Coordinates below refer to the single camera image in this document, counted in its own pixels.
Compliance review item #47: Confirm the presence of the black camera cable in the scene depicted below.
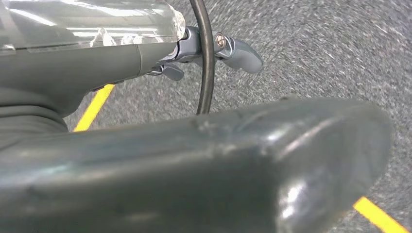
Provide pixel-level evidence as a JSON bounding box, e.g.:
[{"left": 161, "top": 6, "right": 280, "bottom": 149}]
[{"left": 189, "top": 0, "right": 216, "bottom": 116}]

